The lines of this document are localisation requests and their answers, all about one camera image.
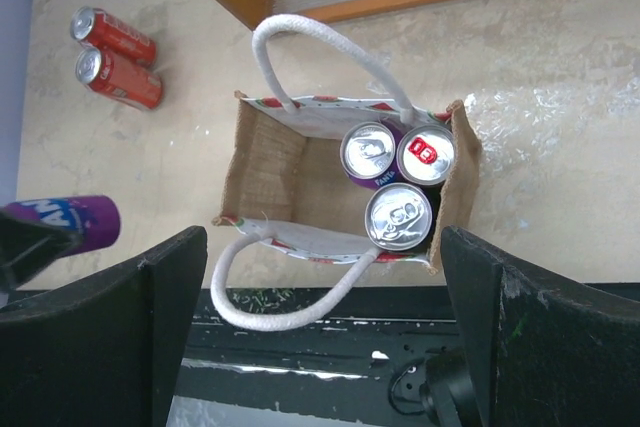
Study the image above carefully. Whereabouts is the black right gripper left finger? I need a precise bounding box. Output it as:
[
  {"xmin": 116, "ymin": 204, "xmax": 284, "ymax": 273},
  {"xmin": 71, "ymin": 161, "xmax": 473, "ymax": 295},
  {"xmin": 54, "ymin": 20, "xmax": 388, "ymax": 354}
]
[{"xmin": 1, "ymin": 226, "xmax": 208, "ymax": 426}]

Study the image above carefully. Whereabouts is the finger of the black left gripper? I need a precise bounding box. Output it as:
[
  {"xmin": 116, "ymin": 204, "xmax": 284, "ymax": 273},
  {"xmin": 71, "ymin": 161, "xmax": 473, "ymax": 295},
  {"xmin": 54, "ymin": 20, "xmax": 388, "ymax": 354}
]
[{"xmin": 1, "ymin": 212, "xmax": 82, "ymax": 292}]

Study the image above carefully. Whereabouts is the red tab soda can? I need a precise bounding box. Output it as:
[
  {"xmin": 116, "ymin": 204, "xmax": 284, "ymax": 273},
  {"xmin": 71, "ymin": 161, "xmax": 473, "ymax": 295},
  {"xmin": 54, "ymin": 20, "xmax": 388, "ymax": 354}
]
[{"xmin": 396, "ymin": 124, "xmax": 456, "ymax": 187}]

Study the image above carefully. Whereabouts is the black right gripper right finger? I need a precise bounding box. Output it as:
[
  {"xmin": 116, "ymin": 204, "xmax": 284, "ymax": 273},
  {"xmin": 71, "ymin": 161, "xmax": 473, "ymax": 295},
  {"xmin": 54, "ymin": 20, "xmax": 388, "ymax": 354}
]
[{"xmin": 440, "ymin": 227, "xmax": 639, "ymax": 426}]

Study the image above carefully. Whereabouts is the purple fanta can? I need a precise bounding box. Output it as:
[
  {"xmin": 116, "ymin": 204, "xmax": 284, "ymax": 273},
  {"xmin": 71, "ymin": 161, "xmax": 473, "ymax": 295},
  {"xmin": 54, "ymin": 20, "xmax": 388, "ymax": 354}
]
[
  {"xmin": 340, "ymin": 120, "xmax": 404, "ymax": 190},
  {"xmin": 2, "ymin": 195, "xmax": 121, "ymax": 256}
]

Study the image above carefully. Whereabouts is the red cola can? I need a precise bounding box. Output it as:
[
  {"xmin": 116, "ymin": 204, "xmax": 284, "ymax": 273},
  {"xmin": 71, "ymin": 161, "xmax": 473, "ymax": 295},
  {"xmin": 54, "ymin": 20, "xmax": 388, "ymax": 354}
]
[
  {"xmin": 74, "ymin": 47, "xmax": 164, "ymax": 110},
  {"xmin": 70, "ymin": 6, "xmax": 157, "ymax": 68}
]

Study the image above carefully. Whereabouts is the watermelon print canvas bag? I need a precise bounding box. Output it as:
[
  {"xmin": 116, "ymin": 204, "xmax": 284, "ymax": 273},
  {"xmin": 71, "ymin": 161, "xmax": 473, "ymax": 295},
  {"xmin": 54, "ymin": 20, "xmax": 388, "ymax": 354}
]
[{"xmin": 210, "ymin": 14, "xmax": 482, "ymax": 332}]

